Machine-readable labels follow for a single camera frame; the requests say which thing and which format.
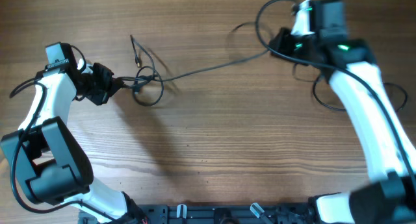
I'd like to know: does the black long USB cable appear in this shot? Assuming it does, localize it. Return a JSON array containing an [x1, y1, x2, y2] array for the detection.
[[123, 21, 272, 88]]

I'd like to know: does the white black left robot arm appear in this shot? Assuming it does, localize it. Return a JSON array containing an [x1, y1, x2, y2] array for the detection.
[[1, 42, 132, 223]]

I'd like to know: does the black right camera cable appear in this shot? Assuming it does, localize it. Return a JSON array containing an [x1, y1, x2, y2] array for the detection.
[[255, 0, 416, 192]]

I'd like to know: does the black thin USB cable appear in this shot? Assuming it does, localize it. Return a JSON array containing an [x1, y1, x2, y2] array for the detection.
[[292, 63, 409, 113]]

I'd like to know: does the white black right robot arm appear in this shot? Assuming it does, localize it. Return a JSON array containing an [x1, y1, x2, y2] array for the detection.
[[265, 0, 415, 223]]

